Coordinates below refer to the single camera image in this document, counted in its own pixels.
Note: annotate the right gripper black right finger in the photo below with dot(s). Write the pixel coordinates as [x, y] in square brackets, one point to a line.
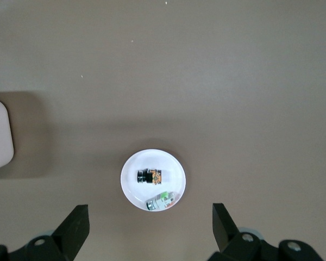
[233, 243]

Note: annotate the white lidded storage box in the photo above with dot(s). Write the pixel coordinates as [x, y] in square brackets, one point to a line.
[0, 136]

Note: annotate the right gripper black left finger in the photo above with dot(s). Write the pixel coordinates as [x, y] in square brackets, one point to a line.
[68, 236]

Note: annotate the white green push-button switch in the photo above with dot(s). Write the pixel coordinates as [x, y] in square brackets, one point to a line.
[160, 202]

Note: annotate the pale pink round plate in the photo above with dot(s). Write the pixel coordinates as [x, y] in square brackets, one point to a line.
[152, 160]

